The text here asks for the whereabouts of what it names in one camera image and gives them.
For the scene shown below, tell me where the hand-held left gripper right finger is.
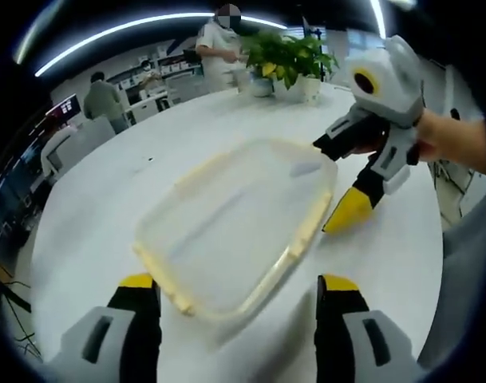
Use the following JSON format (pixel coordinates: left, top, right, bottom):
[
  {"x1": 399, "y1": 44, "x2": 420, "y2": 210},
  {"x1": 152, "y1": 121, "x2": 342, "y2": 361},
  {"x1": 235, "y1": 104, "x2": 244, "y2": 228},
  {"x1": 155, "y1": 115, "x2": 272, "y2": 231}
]
[{"x1": 313, "y1": 273, "x2": 420, "y2": 383}]

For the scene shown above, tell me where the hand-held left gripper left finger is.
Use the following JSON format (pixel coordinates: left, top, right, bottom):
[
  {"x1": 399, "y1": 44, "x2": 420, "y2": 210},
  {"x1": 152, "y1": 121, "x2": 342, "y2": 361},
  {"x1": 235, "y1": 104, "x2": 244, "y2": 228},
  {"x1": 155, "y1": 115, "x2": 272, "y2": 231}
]
[{"x1": 61, "y1": 273, "x2": 164, "y2": 383}]

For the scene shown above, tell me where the clear plastic container lid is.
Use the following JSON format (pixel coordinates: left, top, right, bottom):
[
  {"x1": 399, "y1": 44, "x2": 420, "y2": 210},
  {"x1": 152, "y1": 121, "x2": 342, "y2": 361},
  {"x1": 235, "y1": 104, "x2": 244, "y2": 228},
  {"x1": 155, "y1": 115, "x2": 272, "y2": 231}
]
[{"x1": 131, "y1": 136, "x2": 339, "y2": 344}]

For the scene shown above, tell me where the person's right hand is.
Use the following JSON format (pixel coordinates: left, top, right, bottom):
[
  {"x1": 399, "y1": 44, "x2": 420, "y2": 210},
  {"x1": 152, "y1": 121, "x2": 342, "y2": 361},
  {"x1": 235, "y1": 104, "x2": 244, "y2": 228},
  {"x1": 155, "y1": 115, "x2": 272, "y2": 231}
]
[{"x1": 416, "y1": 109, "x2": 486, "y2": 175}]

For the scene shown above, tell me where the green plant in white pot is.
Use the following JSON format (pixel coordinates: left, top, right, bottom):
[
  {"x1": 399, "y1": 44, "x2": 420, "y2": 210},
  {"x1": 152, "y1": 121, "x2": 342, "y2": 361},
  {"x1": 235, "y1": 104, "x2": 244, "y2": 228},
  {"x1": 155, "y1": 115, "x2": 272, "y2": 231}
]
[{"x1": 242, "y1": 30, "x2": 340, "y2": 104}]

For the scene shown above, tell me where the small plant in round pot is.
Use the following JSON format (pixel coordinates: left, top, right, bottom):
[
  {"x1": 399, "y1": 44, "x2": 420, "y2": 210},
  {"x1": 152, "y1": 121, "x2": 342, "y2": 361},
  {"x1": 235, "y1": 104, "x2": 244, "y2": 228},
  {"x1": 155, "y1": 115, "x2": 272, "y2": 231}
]
[{"x1": 250, "y1": 61, "x2": 286, "y2": 98}]

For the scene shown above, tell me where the white storage shelf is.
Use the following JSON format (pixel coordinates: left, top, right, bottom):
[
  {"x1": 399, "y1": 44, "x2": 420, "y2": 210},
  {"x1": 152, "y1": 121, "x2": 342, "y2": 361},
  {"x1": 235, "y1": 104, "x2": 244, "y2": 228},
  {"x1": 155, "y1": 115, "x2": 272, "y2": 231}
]
[{"x1": 118, "y1": 45, "x2": 206, "y2": 116}]

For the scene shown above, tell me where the white office chair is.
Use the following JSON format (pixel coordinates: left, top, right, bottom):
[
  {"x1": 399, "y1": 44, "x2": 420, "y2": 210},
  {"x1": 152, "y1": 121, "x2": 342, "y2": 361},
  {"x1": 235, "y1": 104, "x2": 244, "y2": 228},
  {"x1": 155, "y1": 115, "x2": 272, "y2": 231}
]
[{"x1": 40, "y1": 127, "x2": 82, "y2": 181}]

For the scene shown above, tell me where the white side desk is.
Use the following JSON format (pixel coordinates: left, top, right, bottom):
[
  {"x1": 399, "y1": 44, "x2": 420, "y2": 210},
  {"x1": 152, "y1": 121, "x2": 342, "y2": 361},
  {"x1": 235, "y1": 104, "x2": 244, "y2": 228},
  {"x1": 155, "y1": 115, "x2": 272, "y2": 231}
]
[{"x1": 128, "y1": 95, "x2": 172, "y2": 124}]

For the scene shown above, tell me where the long ceiling light strip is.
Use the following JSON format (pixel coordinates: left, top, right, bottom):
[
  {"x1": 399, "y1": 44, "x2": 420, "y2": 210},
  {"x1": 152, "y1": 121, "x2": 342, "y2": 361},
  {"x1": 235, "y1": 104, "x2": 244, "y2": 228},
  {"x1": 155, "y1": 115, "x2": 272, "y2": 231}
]
[{"x1": 34, "y1": 14, "x2": 288, "y2": 77}]

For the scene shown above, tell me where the black cable bundle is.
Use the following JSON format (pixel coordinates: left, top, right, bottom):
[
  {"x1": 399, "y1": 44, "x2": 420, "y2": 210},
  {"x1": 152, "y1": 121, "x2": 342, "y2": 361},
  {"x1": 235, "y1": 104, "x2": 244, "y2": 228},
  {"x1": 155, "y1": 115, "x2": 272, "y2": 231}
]
[{"x1": 0, "y1": 259, "x2": 44, "y2": 360}]

